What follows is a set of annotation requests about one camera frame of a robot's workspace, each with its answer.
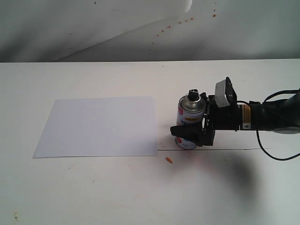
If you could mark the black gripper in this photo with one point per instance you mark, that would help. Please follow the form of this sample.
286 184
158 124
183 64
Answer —
225 118

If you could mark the white dotted spray paint can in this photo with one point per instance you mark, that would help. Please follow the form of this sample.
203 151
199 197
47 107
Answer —
190 112

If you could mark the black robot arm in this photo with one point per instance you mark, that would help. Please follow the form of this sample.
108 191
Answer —
278 112

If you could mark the small orange scrap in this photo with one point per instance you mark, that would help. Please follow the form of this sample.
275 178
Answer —
169 160

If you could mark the white paper sheet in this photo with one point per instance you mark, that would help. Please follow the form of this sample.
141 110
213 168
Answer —
100 127

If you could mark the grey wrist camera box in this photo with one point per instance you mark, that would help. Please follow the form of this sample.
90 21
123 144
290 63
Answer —
224 93

